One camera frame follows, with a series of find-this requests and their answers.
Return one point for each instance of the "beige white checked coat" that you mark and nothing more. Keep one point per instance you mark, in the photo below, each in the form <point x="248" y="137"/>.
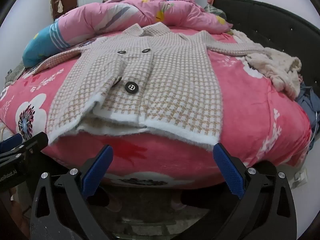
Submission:
<point x="162" y="80"/>

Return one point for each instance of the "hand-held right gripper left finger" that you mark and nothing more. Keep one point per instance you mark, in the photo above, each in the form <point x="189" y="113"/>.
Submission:
<point x="98" y="170"/>

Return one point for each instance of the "black padded headboard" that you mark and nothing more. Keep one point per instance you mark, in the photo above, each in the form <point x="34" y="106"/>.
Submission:
<point x="275" y="22"/>

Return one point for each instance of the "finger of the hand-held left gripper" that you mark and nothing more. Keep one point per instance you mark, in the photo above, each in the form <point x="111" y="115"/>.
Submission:
<point x="10" y="142"/>
<point x="32" y="145"/>

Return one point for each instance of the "pink and blue printed quilt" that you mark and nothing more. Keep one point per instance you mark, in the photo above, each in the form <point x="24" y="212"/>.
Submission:
<point x="100" y="17"/>

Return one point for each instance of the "pink floral bed blanket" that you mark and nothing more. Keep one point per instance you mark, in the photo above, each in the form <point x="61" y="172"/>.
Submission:
<point x="250" y="100"/>

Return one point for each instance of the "dark blue clothes pile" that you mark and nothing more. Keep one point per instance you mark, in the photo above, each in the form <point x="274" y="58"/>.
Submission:
<point x="310" y="105"/>

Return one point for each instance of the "grey knitted cloth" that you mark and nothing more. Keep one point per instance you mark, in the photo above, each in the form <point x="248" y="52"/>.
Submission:
<point x="15" y="75"/>

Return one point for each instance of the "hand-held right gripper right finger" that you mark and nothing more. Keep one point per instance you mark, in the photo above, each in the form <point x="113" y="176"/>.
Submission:
<point x="228" y="170"/>

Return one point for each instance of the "cream fluffy garment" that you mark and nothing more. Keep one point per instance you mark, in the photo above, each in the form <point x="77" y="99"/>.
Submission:
<point x="275" y="67"/>

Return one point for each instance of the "green plaid pillow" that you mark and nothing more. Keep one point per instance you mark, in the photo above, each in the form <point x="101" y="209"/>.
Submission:
<point x="215" y="11"/>

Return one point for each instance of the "white wall socket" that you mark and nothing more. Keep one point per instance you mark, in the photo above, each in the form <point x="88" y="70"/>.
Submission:
<point x="301" y="177"/>

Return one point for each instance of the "small cloth hanging on door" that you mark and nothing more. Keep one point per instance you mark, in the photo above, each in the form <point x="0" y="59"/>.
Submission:
<point x="60" y="7"/>

